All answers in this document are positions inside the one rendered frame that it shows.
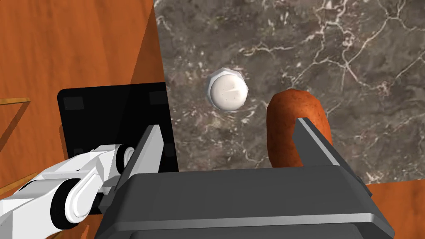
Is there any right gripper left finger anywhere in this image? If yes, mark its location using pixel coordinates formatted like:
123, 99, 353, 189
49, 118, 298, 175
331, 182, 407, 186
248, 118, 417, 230
116, 124, 166, 191

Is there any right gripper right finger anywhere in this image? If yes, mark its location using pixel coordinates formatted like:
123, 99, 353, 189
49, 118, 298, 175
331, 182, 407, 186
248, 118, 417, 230
292, 117, 348, 168

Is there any brown potato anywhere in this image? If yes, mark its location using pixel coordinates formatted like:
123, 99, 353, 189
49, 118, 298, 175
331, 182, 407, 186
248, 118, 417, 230
266, 88, 333, 168

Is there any black flat square panel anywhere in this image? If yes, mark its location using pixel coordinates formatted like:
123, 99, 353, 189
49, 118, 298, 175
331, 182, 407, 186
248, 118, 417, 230
56, 82, 180, 215

